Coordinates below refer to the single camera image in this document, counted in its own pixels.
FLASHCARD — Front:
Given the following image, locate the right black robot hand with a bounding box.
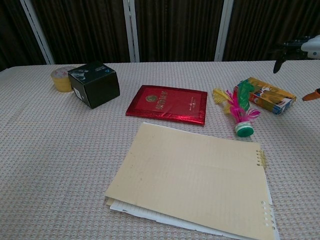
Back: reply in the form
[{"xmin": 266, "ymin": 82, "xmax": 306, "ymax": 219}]
[{"xmin": 272, "ymin": 34, "xmax": 320, "ymax": 102}]

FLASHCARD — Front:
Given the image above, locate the yellow orange carton box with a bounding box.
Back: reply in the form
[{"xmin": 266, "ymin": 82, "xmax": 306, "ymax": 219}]
[{"xmin": 237, "ymin": 76, "xmax": 297, "ymax": 116}]

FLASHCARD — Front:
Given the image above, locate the colourful feather shuttlecock green base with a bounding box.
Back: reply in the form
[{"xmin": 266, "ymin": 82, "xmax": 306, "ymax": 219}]
[{"xmin": 212, "ymin": 79, "xmax": 261, "ymax": 139}]

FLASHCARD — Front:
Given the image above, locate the yellowish clear tape roll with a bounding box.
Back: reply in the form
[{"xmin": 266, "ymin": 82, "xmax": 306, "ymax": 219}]
[{"xmin": 50, "ymin": 66, "xmax": 73, "ymax": 93}]

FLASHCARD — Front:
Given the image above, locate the black cardboard cube box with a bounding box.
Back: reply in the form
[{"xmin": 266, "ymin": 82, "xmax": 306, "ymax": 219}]
[{"xmin": 67, "ymin": 61, "xmax": 121, "ymax": 110}]

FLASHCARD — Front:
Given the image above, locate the dark brown curtain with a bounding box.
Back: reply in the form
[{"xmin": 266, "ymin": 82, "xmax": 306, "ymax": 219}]
[{"xmin": 0, "ymin": 0, "xmax": 320, "ymax": 73}]

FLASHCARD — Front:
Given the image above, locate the white metal frame post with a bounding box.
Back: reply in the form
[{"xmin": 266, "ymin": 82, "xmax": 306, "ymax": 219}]
[
  {"xmin": 19, "ymin": 0, "xmax": 55, "ymax": 65},
  {"xmin": 123, "ymin": 0, "xmax": 141, "ymax": 63},
  {"xmin": 214, "ymin": 0, "xmax": 235, "ymax": 62}
]

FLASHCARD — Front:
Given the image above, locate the beige waffle tablecloth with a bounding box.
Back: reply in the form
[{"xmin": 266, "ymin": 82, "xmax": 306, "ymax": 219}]
[{"xmin": 0, "ymin": 59, "xmax": 320, "ymax": 240}]

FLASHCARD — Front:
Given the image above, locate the red foil certificate booklet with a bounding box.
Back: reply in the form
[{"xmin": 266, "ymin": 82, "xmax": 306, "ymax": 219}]
[{"xmin": 125, "ymin": 84, "xmax": 209, "ymax": 127}]

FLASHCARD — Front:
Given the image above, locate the tan cover spiral notebook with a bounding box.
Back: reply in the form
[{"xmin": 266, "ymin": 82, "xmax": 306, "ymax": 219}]
[{"xmin": 104, "ymin": 122, "xmax": 280, "ymax": 240}]

